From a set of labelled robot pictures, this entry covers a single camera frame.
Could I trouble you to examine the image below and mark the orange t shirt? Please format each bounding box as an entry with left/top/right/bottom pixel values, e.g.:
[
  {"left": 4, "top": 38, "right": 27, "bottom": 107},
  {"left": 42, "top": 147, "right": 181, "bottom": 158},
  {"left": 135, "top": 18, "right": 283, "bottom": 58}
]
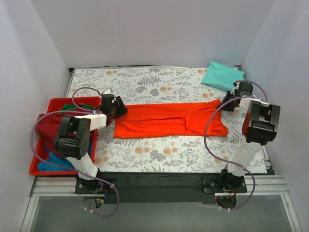
[{"left": 114, "top": 100, "right": 228, "bottom": 139}]

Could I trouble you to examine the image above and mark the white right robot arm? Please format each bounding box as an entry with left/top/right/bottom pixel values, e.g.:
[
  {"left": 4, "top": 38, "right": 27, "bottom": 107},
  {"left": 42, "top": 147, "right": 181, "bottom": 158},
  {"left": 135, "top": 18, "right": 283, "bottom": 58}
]
[{"left": 219, "top": 81, "right": 281, "bottom": 177}]

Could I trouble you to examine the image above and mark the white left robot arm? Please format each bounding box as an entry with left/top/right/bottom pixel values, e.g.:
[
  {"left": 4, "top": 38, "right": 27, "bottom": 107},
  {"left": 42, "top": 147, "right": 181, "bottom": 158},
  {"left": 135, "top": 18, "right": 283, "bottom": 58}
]
[{"left": 54, "top": 94, "right": 128, "bottom": 193}]

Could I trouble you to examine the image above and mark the folded teal t shirt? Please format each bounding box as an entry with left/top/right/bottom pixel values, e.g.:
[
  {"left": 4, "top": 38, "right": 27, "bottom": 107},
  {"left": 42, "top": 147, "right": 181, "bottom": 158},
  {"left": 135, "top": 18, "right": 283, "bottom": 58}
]
[{"left": 201, "top": 61, "right": 244, "bottom": 91}]

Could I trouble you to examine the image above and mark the green t shirt in bin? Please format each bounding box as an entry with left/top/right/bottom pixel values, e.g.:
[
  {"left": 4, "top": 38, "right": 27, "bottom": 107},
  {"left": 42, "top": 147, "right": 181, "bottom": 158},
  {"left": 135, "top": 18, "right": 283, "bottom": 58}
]
[{"left": 61, "top": 103, "right": 95, "bottom": 114}]

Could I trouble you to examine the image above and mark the red plastic bin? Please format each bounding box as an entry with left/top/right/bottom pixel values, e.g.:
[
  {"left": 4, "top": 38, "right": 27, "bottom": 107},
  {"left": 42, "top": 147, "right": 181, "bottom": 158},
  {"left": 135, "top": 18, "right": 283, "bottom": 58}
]
[{"left": 29, "top": 97, "right": 102, "bottom": 176}]

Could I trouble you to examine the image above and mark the dark red t shirt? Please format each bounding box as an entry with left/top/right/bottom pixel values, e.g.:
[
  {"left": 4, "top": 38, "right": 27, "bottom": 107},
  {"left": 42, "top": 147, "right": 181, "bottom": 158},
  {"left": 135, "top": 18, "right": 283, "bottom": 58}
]
[{"left": 35, "top": 113, "right": 98, "bottom": 159}]

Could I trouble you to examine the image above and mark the blue t shirt in bin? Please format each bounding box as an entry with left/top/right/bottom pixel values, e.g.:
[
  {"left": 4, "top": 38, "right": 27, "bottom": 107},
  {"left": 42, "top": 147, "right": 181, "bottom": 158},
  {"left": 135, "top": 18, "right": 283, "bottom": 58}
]
[{"left": 30, "top": 144, "right": 98, "bottom": 176}]

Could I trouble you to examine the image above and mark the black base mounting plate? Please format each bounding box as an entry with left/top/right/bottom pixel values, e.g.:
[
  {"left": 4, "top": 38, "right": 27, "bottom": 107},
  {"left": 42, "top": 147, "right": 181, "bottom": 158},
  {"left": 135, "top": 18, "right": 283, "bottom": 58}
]
[{"left": 75, "top": 172, "right": 247, "bottom": 204}]

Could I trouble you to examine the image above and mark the floral patterned table mat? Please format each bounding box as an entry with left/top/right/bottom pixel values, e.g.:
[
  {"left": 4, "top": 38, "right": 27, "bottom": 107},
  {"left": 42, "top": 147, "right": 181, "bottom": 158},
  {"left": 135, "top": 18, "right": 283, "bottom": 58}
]
[{"left": 68, "top": 67, "right": 268, "bottom": 173}]

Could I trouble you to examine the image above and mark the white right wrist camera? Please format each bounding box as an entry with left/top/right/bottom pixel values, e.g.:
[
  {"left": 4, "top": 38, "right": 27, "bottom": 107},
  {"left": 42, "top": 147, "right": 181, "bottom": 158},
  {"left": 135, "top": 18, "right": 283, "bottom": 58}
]
[{"left": 230, "top": 81, "right": 240, "bottom": 96}]

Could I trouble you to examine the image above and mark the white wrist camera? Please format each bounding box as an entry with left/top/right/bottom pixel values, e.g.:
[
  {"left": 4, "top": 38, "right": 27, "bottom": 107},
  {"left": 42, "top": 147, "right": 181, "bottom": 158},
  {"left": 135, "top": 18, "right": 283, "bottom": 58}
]
[
  {"left": 230, "top": 81, "right": 240, "bottom": 96},
  {"left": 101, "top": 88, "right": 112, "bottom": 95}
]

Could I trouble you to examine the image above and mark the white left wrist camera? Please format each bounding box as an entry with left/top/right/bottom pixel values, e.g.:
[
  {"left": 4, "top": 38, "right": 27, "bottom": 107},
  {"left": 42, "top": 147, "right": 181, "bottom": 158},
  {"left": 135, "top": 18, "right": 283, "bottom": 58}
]
[{"left": 101, "top": 88, "right": 112, "bottom": 95}]

